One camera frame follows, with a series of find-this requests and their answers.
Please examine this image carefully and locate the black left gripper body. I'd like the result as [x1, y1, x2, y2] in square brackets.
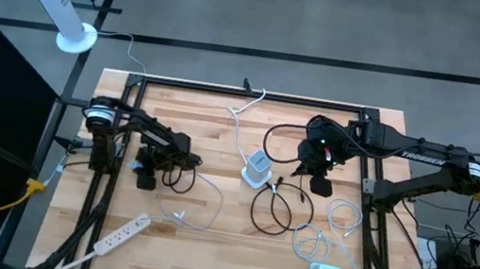
[139, 143, 193, 178]

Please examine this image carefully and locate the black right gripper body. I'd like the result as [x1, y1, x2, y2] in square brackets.
[293, 112, 354, 179]

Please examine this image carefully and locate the long black USB cable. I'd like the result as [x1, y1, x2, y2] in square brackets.
[246, 172, 320, 242]

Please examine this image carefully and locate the short black cable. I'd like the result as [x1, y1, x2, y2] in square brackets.
[259, 118, 318, 170]

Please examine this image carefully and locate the white USB cable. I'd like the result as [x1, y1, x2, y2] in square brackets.
[151, 166, 229, 235]
[289, 220, 336, 267]
[316, 194, 369, 269]

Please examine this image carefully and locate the white tower power strip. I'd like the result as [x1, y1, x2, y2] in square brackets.
[239, 147, 276, 192]

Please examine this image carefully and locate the white flat power strip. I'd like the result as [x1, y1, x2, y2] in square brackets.
[55, 201, 153, 269]

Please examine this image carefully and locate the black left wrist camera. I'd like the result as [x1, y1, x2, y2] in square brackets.
[135, 171, 157, 192]

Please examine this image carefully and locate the black table frame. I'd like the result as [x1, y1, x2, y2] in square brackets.
[0, 54, 453, 269]

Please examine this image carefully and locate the white tower power cord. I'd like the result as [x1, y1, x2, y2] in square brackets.
[219, 83, 268, 169]

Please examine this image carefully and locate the black cable clamp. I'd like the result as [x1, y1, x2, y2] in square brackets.
[240, 77, 257, 97]

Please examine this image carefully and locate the thin white fan cord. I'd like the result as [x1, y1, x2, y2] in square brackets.
[91, 28, 154, 75]

